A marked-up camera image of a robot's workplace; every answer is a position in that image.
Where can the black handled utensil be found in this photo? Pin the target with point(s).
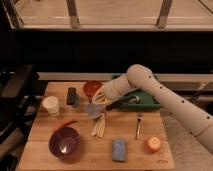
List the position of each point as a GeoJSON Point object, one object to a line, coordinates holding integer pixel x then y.
{"type": "Point", "coordinates": [126, 100]}

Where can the metal fork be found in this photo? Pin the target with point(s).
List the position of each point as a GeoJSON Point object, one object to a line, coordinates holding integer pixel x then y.
{"type": "Point", "coordinates": [138, 127]}

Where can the white cup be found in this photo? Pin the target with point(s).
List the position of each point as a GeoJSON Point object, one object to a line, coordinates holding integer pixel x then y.
{"type": "Point", "coordinates": [51, 105]}

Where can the orange carrot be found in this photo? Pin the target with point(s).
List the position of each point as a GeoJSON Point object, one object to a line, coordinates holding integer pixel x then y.
{"type": "Point", "coordinates": [67, 123]}

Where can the light blue towel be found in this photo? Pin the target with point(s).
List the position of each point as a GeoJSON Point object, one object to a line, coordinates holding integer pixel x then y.
{"type": "Point", "coordinates": [94, 110]}

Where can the green tray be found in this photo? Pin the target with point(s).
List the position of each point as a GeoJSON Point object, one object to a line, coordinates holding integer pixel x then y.
{"type": "Point", "coordinates": [146, 101]}

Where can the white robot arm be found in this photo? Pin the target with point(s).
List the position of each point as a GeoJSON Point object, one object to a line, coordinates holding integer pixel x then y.
{"type": "Point", "coordinates": [198, 122]}

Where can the red bowl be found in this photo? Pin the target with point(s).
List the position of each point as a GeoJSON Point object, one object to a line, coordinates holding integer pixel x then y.
{"type": "Point", "coordinates": [90, 87]}

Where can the orange apple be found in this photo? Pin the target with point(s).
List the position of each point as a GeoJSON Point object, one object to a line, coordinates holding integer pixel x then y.
{"type": "Point", "coordinates": [154, 144]}

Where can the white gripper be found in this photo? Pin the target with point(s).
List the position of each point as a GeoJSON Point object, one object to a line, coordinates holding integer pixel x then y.
{"type": "Point", "coordinates": [113, 90]}

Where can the purple bowl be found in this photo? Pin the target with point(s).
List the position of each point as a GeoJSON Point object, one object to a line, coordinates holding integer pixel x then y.
{"type": "Point", "coordinates": [64, 142]}

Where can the blue sponge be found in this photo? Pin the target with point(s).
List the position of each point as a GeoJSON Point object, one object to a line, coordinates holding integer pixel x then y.
{"type": "Point", "coordinates": [119, 150]}

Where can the black chair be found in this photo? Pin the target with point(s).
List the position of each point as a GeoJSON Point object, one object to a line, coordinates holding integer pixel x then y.
{"type": "Point", "coordinates": [15, 98]}

